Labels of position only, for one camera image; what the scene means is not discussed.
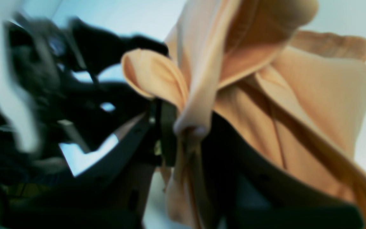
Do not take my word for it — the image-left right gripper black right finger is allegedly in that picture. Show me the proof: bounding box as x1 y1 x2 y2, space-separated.
201 113 365 229

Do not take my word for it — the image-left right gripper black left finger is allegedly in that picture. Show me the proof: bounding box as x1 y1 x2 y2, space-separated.
5 99 177 229

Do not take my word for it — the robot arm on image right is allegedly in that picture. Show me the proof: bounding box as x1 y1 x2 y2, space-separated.
0 14 169 186

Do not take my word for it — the peach T-shirt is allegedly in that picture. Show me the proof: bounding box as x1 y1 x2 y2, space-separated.
121 0 366 229

